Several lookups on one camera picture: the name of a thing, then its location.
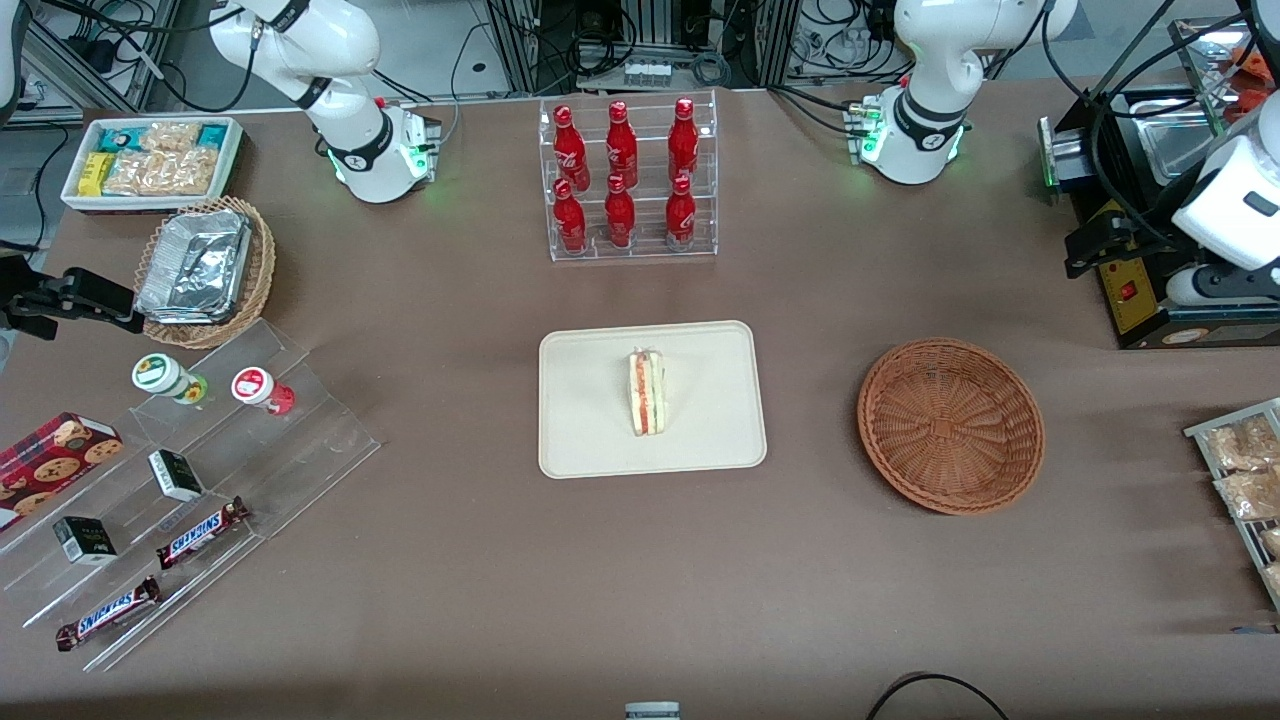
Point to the green lid yogurt cup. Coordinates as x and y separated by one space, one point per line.
158 373

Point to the stacked foil containers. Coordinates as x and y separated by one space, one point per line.
195 265

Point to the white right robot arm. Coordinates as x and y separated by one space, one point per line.
340 50

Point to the teal snack packet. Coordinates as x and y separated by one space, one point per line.
212 136
118 139

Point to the tray of packaged snacks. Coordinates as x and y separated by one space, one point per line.
1230 420

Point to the small grey labelled device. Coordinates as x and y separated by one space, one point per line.
652 712

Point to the clear bag of puffed snacks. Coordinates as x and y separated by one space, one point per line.
170 137
160 173

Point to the round brown wicker basket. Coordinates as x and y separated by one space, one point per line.
950 425

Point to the white snack bin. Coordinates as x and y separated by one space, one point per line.
120 205

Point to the metal equipment rack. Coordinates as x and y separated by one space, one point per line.
655 25

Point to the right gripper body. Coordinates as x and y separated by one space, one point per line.
28 297

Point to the yellow snack packet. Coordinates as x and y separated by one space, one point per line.
95 173

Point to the stainless steel pan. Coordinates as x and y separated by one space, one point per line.
1175 145

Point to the clear acrylic bottle rack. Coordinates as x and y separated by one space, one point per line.
652 200

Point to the triangle sandwich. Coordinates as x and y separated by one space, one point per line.
647 395

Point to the clear bag of crispy snacks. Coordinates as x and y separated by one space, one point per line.
1255 493
1245 445
1272 542
1274 580

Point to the red tartan cookie box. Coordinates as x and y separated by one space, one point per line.
50 460

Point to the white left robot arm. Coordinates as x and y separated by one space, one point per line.
930 60

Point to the brown snickers bar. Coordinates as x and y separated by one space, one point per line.
203 533
108 613

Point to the light tan wicker basket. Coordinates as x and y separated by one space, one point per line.
255 290

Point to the red cola bottle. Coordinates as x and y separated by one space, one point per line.
683 138
570 215
570 140
620 140
680 212
620 212

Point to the red lid yogurt cup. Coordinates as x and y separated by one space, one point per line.
252 385

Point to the clear acrylic stepped shelf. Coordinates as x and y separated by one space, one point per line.
320 440

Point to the blue tape strip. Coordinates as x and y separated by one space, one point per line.
1255 630

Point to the cream rectangular tray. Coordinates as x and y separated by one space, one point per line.
590 420

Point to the small black carton box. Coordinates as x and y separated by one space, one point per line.
85 540
175 475

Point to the white power strip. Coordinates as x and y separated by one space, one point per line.
647 72

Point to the black food warmer appliance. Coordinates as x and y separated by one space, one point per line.
1150 320

